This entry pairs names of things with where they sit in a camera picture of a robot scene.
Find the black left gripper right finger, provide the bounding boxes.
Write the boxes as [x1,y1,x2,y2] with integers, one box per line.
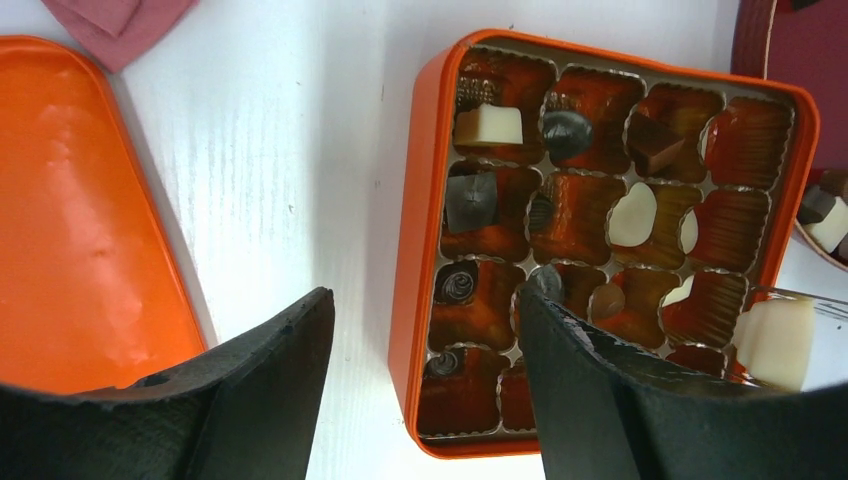
[518,283,847,479]

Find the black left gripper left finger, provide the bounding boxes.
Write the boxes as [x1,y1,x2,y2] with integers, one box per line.
[1,287,335,479]

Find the white square chocolate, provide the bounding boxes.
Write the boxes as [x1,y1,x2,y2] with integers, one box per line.
[661,275,694,308]

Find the silver white-handled tongs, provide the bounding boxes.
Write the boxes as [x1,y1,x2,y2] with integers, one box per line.
[724,285,847,393]

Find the white oval chocolate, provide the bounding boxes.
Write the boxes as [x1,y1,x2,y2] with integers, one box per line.
[679,209,699,255]
[608,182,658,247]

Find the orange chocolate box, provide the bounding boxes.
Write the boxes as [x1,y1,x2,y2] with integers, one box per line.
[388,28,821,460]

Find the dark square chocolate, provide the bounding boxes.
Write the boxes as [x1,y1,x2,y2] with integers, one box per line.
[444,172,499,234]

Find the brown square chocolate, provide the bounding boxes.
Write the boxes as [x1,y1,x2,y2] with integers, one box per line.
[626,112,685,176]

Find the dark oval chocolate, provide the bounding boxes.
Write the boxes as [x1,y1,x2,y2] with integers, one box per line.
[542,110,594,163]

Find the orange box lid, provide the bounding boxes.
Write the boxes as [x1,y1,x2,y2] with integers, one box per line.
[1,36,206,394]

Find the pink cloth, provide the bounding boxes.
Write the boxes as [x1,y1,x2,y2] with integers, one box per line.
[43,0,196,73]

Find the red round plate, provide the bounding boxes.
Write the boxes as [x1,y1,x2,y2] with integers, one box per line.
[730,0,848,274]

